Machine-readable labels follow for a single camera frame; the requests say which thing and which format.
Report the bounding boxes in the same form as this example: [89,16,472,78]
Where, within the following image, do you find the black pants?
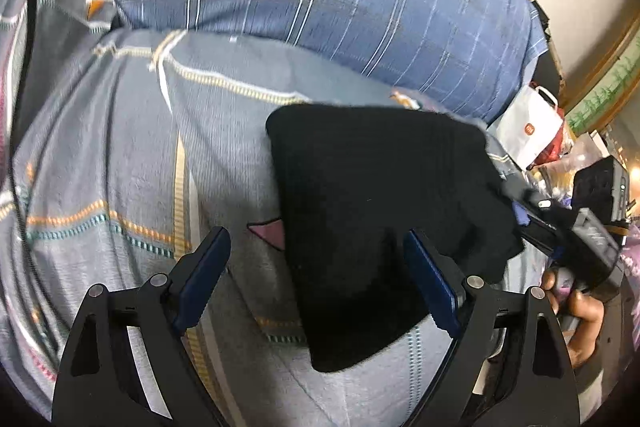
[266,104,523,373]

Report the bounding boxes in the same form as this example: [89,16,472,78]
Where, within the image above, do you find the person's right hand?
[540,270,604,369]

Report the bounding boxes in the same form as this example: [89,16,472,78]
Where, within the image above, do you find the grey star patterned bedsheet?
[0,0,547,427]

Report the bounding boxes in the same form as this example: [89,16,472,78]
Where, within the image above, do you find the black cable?
[0,0,72,323]

